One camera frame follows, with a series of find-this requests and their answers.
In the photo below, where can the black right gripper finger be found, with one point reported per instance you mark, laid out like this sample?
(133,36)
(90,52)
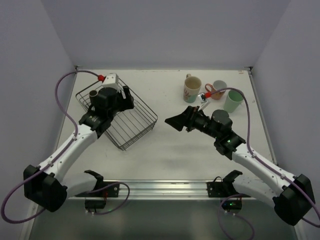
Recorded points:
(190,112)
(177,122)

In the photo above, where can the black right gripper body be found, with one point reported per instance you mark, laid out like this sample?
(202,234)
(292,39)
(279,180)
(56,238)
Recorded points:
(188,119)

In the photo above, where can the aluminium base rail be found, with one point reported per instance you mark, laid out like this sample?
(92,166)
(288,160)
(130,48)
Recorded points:
(186,190)

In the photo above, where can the pink ceramic mug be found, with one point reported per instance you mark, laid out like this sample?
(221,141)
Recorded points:
(216,87)

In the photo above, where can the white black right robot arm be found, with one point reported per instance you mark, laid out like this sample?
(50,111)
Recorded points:
(290,196)

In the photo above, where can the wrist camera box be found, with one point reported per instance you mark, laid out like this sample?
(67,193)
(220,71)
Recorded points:
(203,101)
(111,81)

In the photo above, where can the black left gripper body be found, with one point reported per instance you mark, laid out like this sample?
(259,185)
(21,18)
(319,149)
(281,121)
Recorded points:
(127,99)

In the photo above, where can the large cream floral mug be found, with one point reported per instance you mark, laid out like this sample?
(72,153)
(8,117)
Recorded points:
(191,88)

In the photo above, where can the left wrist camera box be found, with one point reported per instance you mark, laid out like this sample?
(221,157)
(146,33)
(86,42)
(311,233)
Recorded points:
(111,81)

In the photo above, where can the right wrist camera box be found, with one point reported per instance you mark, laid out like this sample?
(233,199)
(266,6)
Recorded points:
(203,101)

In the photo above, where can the black ceramic mug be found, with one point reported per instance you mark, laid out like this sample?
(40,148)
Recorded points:
(93,96)

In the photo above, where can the light green plastic cup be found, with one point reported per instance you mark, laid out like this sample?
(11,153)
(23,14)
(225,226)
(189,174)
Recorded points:
(232,101)

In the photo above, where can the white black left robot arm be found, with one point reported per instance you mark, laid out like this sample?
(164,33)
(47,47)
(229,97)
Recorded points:
(45,184)

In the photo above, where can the dark wire dish rack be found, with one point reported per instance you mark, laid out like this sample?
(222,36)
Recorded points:
(127,126)

